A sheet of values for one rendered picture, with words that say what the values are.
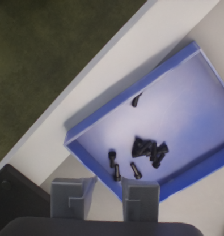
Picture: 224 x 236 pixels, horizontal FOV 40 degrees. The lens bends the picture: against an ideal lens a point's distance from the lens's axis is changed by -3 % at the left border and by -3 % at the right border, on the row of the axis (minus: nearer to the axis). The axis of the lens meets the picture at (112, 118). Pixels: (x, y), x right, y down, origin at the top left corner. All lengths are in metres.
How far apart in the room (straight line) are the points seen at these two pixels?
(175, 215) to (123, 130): 0.12
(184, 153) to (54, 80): 1.01
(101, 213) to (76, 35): 0.93
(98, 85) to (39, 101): 1.06
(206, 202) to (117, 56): 0.17
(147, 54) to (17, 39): 1.02
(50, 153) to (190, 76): 0.14
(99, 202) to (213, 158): 0.12
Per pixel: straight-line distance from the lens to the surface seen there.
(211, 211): 0.34
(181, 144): 0.28
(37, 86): 1.28
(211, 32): 0.25
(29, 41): 1.23
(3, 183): 0.30
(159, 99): 0.25
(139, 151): 0.26
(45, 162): 0.29
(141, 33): 0.24
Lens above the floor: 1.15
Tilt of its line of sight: 62 degrees down
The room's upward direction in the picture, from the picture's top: 176 degrees counter-clockwise
